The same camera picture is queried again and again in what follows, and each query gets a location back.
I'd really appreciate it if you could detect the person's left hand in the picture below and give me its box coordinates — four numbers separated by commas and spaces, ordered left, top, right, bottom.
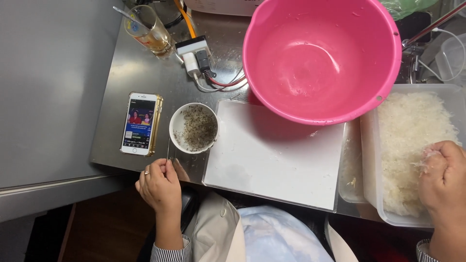
135, 158, 190, 216

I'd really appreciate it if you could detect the person's right hand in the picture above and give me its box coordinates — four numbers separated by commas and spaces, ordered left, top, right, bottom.
417, 140, 466, 220

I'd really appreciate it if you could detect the small clump of white shreds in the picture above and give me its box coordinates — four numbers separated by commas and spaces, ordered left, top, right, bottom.
414, 150, 437, 177

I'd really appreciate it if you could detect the mass of white shreds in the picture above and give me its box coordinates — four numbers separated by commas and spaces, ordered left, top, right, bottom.
377, 92, 462, 218

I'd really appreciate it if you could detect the large clear plastic container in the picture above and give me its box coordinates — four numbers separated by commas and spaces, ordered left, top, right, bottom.
360, 84, 466, 229

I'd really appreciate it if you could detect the small clear plastic container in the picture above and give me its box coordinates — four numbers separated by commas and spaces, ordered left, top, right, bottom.
338, 119, 369, 204

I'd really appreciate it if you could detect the clear plastic tub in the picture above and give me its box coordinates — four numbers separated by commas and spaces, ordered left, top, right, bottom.
435, 32, 466, 81

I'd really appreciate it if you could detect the metal rod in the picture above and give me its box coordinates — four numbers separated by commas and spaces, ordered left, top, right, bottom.
402, 1, 466, 48

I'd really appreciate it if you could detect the pink plastic basin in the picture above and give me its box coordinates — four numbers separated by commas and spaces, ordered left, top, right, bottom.
242, 0, 403, 126

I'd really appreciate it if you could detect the green plastic bag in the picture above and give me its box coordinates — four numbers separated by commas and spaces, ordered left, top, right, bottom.
380, 0, 440, 21

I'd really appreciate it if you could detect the white flat tray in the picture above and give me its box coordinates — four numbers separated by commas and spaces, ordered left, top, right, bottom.
202, 98, 346, 213

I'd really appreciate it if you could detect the light blue patterned garment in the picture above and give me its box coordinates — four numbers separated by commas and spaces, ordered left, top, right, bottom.
237, 205, 335, 262

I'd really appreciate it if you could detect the beige apron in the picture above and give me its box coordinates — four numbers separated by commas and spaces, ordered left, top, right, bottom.
184, 192, 247, 262

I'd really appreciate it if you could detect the white bowl of dark specks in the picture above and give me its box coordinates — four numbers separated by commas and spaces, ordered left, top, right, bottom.
169, 102, 220, 154

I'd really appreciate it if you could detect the black power plug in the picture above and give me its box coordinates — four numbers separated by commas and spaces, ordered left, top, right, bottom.
195, 49, 218, 79

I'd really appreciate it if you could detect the white charger plug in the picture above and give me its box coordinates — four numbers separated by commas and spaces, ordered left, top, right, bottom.
182, 52, 202, 78

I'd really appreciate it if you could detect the white and black power strip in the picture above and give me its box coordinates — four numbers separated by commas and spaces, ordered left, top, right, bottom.
174, 35, 212, 56

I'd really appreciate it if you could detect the white smartphone in gold case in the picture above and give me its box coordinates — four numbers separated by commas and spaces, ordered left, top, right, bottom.
119, 92, 164, 157

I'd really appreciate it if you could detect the drinking glass with amber liquid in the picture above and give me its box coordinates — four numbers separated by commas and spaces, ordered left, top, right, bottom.
124, 5, 175, 57

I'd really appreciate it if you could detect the metal spoon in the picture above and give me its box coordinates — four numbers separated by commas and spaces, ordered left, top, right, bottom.
112, 6, 150, 30

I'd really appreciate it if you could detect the thin white cable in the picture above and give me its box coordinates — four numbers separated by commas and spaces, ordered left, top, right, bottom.
418, 27, 466, 83

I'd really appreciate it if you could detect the red cable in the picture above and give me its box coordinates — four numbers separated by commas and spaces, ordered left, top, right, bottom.
208, 74, 247, 88

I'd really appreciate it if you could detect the white charger cable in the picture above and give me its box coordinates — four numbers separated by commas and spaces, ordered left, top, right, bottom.
193, 67, 249, 93

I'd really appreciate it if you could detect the orange cable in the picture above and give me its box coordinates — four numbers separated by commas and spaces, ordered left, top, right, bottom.
173, 0, 197, 39

